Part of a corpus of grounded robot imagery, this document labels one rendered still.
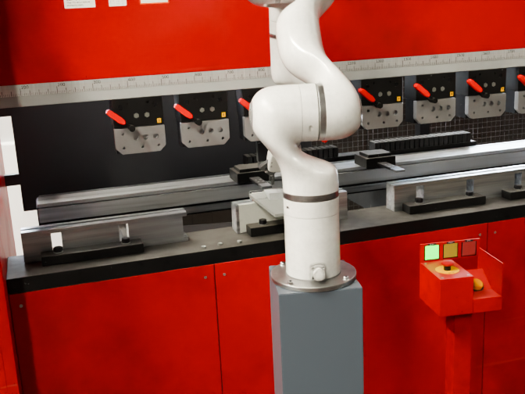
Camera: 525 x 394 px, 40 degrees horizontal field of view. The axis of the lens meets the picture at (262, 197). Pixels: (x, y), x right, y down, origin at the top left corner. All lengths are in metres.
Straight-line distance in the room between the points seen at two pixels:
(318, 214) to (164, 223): 0.87
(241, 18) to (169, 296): 0.87
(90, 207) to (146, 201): 0.19
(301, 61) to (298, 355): 0.63
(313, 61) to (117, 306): 1.03
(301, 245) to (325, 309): 0.14
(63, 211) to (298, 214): 1.17
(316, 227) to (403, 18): 1.10
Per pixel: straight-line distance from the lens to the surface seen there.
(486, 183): 2.72
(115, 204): 2.52
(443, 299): 2.24
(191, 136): 2.23
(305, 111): 1.47
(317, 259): 1.54
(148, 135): 2.21
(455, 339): 2.37
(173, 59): 2.20
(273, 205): 2.18
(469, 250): 2.40
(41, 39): 2.16
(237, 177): 2.54
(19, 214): 4.45
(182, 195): 2.55
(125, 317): 2.24
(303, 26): 1.62
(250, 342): 2.36
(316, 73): 1.56
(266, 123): 1.47
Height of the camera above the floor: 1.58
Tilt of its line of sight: 15 degrees down
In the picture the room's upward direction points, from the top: 3 degrees counter-clockwise
